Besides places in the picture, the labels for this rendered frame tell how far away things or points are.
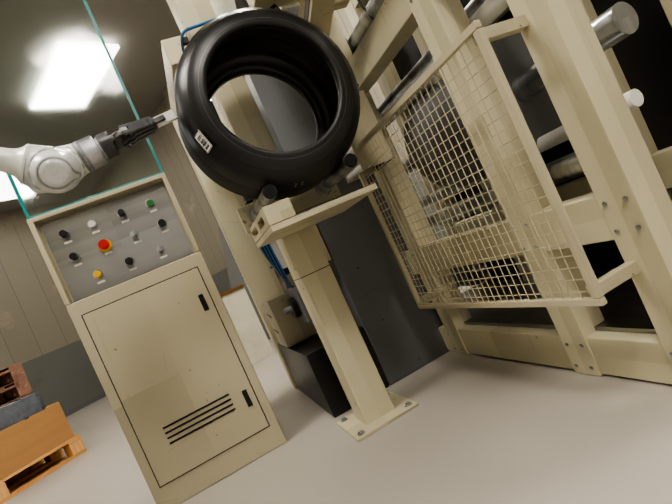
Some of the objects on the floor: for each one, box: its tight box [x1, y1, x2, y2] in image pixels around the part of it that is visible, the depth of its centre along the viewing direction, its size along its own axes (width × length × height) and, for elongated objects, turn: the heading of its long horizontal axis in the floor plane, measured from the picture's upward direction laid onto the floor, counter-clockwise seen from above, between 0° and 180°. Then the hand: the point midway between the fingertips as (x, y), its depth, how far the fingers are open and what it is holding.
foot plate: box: [337, 391, 419, 442], centre depth 179 cm, size 27×27×2 cm
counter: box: [220, 284, 273, 365], centre depth 498 cm, size 70×219×74 cm, turn 138°
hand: (165, 118), depth 137 cm, fingers closed
